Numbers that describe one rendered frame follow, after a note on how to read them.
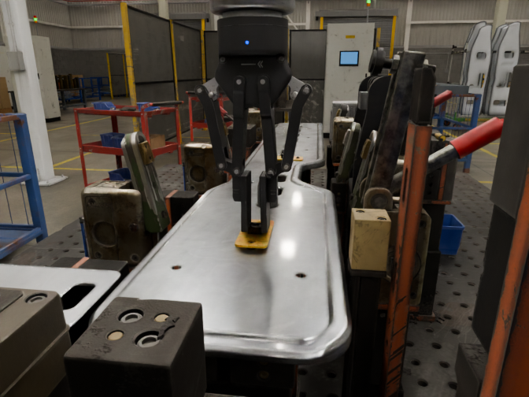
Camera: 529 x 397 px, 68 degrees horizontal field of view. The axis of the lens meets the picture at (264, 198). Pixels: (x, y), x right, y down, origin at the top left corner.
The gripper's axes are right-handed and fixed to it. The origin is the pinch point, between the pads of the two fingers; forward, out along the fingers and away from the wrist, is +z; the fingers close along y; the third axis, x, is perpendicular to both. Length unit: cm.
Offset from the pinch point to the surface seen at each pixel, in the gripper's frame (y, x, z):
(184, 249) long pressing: 7.7, 4.7, 4.6
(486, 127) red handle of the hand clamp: -24.6, 0.9, -9.2
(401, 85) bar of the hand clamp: -15.5, 2.0, -13.5
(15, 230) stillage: 196, -182, 87
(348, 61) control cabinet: -59, -708, -33
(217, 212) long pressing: 6.9, -8.1, 4.6
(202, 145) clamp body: 17.6, -38.4, 0.2
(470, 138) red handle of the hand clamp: -23.1, 1.0, -8.1
